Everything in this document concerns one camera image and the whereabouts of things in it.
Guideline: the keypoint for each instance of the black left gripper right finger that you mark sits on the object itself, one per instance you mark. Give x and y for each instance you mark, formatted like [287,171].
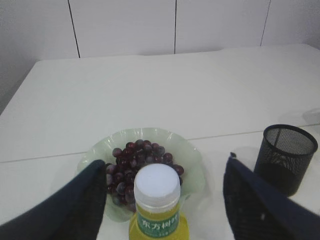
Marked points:
[257,211]

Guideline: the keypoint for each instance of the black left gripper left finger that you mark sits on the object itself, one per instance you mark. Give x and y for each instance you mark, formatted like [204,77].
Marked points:
[75,212]

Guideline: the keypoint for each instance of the purple artificial grape bunch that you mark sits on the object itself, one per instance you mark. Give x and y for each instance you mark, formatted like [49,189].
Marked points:
[128,161]

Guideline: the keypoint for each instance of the yellow tea bottle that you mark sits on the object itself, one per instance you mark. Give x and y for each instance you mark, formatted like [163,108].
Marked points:
[157,193]

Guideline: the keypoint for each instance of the black mesh pen holder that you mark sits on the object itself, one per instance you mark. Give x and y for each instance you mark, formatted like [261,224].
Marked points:
[284,157]

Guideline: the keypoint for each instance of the green wavy glass plate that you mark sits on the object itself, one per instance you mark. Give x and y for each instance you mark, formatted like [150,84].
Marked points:
[185,154]

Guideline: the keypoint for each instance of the green plastic woven basket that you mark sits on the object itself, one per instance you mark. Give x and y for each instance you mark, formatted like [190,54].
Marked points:
[312,117]

